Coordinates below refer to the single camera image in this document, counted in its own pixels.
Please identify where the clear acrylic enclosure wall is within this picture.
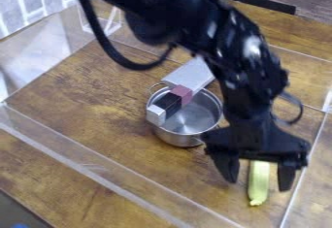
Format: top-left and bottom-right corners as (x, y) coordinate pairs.
(0, 7), (332, 228)

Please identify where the silver metal pot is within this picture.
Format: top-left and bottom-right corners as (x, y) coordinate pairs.
(145, 87), (224, 147)

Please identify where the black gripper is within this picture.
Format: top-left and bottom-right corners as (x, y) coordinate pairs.
(201, 109), (311, 192)

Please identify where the black strip on table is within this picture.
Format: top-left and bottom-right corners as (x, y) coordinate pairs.
(232, 0), (296, 15)

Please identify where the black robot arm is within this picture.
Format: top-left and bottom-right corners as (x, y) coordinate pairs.
(78, 0), (311, 191)

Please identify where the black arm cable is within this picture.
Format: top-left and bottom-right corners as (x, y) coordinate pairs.
(73, 0), (307, 126)

